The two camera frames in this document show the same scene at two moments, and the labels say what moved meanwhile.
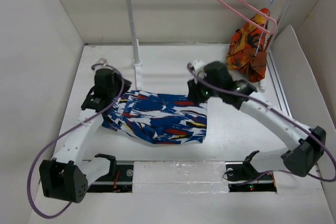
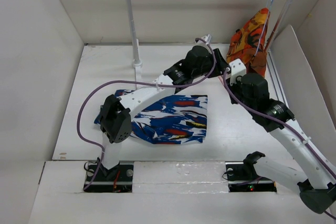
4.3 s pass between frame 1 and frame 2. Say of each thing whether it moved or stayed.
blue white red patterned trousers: stayed
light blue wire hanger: stayed
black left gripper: moved
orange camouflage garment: stayed
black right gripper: moved
